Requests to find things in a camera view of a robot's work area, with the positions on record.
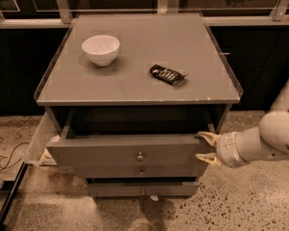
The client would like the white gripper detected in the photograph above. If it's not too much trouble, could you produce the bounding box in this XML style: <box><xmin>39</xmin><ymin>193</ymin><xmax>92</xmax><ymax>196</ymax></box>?
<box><xmin>196</xmin><ymin>131</ymin><xmax>247</xmax><ymax>167</ymax></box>

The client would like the grey top drawer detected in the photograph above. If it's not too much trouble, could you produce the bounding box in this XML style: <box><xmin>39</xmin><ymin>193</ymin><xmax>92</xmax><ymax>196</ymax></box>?
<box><xmin>47</xmin><ymin>119</ymin><xmax>213</xmax><ymax>167</ymax></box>

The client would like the grey drawer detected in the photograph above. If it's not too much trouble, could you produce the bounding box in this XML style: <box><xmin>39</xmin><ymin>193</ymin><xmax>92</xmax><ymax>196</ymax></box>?
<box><xmin>73</xmin><ymin>165</ymin><xmax>206</xmax><ymax>178</ymax></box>
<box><xmin>47</xmin><ymin>119</ymin><xmax>213</xmax><ymax>167</ymax></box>
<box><xmin>87</xmin><ymin>182</ymin><xmax>198</xmax><ymax>197</ymax></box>

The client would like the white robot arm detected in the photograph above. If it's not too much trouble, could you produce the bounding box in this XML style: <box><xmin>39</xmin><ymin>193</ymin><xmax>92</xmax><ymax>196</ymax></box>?
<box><xmin>196</xmin><ymin>79</ymin><xmax>289</xmax><ymax>167</ymax></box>

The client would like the grey middle drawer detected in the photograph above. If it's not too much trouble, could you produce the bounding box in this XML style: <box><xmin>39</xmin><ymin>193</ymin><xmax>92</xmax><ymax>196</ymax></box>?
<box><xmin>73</xmin><ymin>165</ymin><xmax>206</xmax><ymax>178</ymax></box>

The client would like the grey drawer cabinet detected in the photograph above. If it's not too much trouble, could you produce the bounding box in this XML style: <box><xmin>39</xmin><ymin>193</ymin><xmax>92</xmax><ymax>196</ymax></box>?
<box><xmin>36</xmin><ymin>13</ymin><xmax>242</xmax><ymax>186</ymax></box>

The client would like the grey bottom drawer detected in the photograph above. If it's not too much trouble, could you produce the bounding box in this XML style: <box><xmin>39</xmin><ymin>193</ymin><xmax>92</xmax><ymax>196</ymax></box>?
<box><xmin>87</xmin><ymin>182</ymin><xmax>198</xmax><ymax>197</ymax></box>

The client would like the black snack wrapper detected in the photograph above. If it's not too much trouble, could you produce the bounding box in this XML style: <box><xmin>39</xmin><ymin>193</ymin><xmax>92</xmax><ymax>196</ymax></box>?
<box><xmin>149</xmin><ymin>64</ymin><xmax>185</xmax><ymax>86</ymax></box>

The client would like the white ceramic bowl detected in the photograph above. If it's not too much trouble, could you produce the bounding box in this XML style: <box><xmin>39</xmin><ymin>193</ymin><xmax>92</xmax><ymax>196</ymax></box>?
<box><xmin>82</xmin><ymin>35</ymin><xmax>120</xmax><ymax>66</ymax></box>

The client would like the white tape roll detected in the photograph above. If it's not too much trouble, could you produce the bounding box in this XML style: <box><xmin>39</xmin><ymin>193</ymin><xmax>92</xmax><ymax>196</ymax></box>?
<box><xmin>41</xmin><ymin>148</ymin><xmax>54</xmax><ymax>160</ymax></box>

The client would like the clear plastic storage bin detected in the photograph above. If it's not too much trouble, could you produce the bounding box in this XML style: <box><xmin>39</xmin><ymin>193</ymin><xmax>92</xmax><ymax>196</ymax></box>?
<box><xmin>24</xmin><ymin>113</ymin><xmax>58</xmax><ymax>167</ymax></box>

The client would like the black floor cable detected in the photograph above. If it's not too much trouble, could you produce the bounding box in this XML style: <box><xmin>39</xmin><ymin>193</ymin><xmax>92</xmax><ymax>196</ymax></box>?
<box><xmin>0</xmin><ymin>132</ymin><xmax>31</xmax><ymax>173</ymax></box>

